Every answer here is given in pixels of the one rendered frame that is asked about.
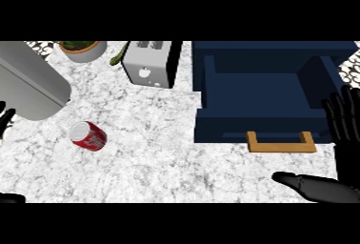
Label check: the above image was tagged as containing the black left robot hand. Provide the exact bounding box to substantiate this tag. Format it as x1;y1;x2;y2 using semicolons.
0;100;28;204

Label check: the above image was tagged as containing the grey toaster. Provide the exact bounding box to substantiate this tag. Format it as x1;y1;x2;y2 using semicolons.
121;41;185;90

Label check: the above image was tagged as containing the potted plant in grey pot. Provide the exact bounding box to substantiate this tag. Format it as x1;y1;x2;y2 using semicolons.
58;41;108;64

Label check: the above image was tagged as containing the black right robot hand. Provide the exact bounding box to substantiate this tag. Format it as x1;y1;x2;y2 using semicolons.
272;84;360;204

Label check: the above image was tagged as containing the large grey rounded appliance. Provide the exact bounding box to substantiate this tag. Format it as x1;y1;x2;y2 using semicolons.
0;41;74;122

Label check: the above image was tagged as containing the wooden drawer handle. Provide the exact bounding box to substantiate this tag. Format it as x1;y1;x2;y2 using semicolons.
247;131;317;154

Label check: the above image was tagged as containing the dark blue cabinet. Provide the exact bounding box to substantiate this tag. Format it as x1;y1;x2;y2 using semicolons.
191;41;360;93

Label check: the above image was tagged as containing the red soda can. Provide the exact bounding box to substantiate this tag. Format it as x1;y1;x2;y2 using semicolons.
68;120;108;153

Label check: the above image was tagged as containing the dark blue open drawer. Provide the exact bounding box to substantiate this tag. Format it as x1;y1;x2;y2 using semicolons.
193;54;348;144

